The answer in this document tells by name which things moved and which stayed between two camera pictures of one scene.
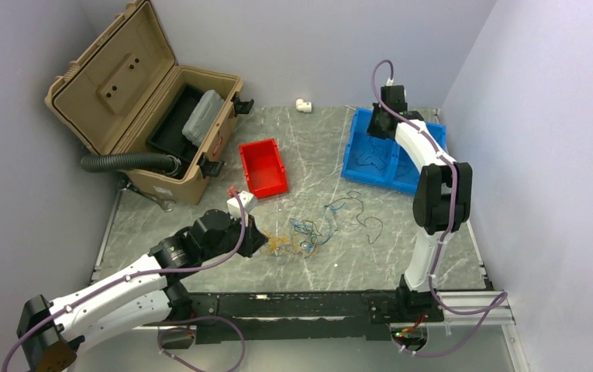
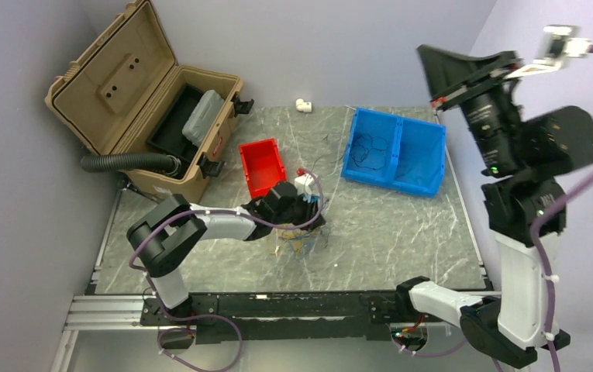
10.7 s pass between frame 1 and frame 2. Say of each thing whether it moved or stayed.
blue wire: moved
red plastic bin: stayed
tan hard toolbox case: stayed
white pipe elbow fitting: stayed
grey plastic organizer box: stayed
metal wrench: stayed
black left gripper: moved
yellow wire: moved
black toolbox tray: stayed
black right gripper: moved
